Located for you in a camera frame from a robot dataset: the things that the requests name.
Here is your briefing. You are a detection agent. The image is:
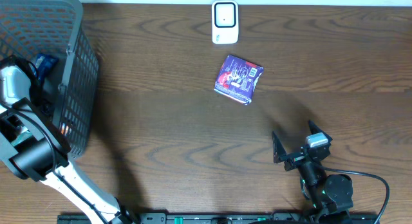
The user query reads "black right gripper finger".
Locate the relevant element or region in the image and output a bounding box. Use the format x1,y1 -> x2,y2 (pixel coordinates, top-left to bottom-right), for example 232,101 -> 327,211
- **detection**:
308,120 -> 333,142
272,131 -> 286,163

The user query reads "purple snack package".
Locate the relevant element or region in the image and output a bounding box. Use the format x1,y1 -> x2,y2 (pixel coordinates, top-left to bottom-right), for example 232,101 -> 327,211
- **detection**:
214,55 -> 264,105

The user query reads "blue snack bar wrapper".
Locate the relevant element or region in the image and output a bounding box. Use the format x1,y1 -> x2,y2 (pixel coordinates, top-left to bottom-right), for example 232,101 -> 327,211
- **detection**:
34,53 -> 59,81

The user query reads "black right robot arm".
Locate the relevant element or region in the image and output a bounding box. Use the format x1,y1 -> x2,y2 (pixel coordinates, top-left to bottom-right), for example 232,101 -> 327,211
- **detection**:
272,120 -> 353,223

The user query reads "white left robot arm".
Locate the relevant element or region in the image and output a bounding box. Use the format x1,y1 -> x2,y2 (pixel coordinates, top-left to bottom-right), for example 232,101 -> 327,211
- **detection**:
1,55 -> 141,223

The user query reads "white barcode scanner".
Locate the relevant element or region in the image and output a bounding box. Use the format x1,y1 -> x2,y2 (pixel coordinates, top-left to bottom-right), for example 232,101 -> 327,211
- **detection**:
211,0 -> 239,44

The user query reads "grey plastic mesh basket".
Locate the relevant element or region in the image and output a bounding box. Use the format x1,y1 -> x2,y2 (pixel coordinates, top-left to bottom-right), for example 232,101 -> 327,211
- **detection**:
1,0 -> 99,158

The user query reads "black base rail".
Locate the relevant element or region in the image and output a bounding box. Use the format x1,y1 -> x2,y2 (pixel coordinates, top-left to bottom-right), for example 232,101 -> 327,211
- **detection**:
57,211 -> 377,224

